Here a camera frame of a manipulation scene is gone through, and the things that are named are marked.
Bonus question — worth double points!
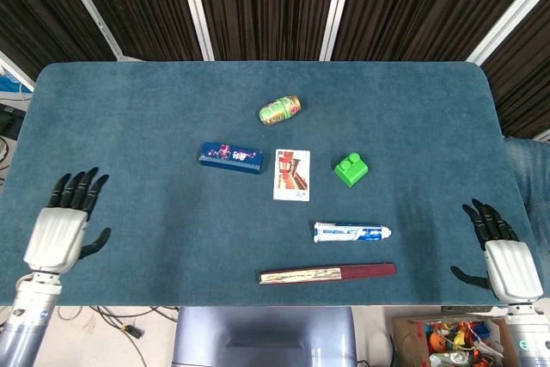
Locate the blue grey robot torso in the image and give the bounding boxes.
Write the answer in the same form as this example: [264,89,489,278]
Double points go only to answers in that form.
[171,306,358,367]

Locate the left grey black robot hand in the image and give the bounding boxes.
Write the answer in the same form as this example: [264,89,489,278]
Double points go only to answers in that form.
[23,166,113,276]

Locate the teal felt table cloth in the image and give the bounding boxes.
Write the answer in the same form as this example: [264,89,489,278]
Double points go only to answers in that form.
[0,60,542,308]

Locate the dark red folding fan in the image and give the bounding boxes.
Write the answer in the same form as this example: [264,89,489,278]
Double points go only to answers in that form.
[258,262,397,285]

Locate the dark brown pleated curtain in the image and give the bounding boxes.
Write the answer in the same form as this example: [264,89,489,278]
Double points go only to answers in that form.
[0,0,550,140]

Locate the white blue toothpaste tube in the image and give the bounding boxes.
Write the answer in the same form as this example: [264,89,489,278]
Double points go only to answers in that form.
[312,221,393,243]

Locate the white frame post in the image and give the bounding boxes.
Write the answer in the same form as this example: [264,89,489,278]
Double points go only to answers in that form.
[175,0,215,62]
[0,51,35,92]
[319,0,358,62]
[51,0,128,62]
[466,0,550,65]

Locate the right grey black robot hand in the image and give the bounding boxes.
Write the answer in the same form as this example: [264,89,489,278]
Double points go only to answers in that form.
[449,198,545,304]

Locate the black yellow plug connector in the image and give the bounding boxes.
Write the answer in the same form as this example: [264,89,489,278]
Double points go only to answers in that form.
[119,322,145,340]

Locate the white bordered photo card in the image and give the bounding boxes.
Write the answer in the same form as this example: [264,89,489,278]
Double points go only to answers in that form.
[272,149,311,203]

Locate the black box on floor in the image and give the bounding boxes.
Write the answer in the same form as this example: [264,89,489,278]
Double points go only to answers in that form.
[0,104,27,141]

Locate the green toy building block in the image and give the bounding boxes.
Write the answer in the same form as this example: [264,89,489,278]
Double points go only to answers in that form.
[333,152,371,188]

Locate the cardboard box of toys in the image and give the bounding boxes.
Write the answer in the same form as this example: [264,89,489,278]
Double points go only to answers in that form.
[393,315,516,367]

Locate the blue glasses case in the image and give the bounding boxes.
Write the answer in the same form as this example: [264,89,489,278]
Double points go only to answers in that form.
[198,141,265,175]

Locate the green gold floral nesting doll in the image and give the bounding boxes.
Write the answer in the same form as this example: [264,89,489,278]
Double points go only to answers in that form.
[258,94,302,126]

